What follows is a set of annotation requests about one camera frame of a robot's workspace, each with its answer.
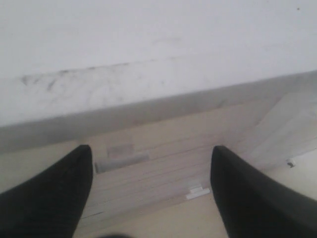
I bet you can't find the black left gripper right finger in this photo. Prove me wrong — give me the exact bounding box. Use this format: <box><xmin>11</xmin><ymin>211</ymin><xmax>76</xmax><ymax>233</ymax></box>
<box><xmin>210</xmin><ymin>146</ymin><xmax>317</xmax><ymax>238</ymax></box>

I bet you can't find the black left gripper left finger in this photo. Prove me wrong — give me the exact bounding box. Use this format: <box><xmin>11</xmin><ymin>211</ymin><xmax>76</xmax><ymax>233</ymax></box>
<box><xmin>0</xmin><ymin>145</ymin><xmax>93</xmax><ymax>238</ymax></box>

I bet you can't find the clear plastic box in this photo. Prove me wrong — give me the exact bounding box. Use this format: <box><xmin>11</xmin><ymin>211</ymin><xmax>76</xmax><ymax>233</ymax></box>
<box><xmin>82</xmin><ymin>103</ymin><xmax>261</xmax><ymax>225</ymax></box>
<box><xmin>239</xmin><ymin>91</ymin><xmax>317</xmax><ymax>169</ymax></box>

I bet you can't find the white plastic drawer cabinet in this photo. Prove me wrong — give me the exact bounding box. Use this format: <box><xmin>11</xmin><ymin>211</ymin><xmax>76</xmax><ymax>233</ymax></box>
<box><xmin>0</xmin><ymin>0</ymin><xmax>317</xmax><ymax>224</ymax></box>

